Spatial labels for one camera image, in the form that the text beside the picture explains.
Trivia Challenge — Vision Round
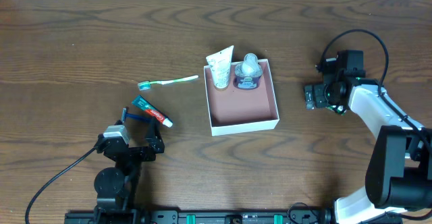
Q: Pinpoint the white lotion tube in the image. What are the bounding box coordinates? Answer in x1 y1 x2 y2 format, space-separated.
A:
206 45 234 90

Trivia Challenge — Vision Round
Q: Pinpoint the white green labelled packet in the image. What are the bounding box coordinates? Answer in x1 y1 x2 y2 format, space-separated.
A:
332 105 346 115

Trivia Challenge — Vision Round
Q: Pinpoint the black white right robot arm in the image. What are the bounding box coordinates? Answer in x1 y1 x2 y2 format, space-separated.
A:
304 50 431 223

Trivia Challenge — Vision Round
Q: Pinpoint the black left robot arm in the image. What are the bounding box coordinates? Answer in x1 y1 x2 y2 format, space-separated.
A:
90 117 165 224

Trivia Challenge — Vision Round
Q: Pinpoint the blue disposable razor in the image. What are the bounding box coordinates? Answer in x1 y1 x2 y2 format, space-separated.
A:
120 107 151 123

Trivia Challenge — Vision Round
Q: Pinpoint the red green toothpaste tube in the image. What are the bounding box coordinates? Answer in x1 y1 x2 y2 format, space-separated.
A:
132 96 173 128

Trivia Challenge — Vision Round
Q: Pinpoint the green white toothbrush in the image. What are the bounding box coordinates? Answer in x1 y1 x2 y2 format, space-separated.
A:
137 75 199 90

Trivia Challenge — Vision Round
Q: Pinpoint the white box with pink interior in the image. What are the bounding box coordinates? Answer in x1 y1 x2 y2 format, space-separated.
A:
204 59 279 136

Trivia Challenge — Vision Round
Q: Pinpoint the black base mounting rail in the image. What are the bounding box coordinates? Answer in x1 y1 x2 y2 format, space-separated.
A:
64 207 335 224

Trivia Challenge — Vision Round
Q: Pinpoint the black left camera cable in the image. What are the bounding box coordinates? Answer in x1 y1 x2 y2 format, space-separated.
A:
24 146 99 224

